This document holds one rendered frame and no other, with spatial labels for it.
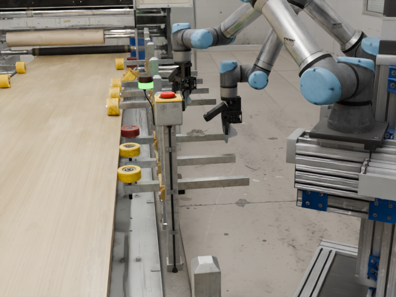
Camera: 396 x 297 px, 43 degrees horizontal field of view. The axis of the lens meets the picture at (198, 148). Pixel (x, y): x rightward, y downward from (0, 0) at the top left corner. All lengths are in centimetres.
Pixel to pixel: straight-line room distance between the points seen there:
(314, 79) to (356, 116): 21
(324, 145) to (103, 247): 82
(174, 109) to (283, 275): 166
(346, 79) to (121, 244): 95
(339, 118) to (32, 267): 102
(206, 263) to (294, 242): 247
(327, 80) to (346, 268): 122
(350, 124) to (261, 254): 146
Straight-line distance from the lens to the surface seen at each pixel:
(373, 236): 210
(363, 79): 165
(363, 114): 169
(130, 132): 216
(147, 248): 180
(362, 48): 216
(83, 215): 144
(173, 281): 148
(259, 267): 285
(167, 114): 131
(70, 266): 121
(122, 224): 198
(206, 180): 174
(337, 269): 250
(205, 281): 66
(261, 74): 201
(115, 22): 437
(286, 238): 314
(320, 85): 153
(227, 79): 214
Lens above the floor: 152
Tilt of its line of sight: 19 degrees down
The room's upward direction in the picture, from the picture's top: 1 degrees counter-clockwise
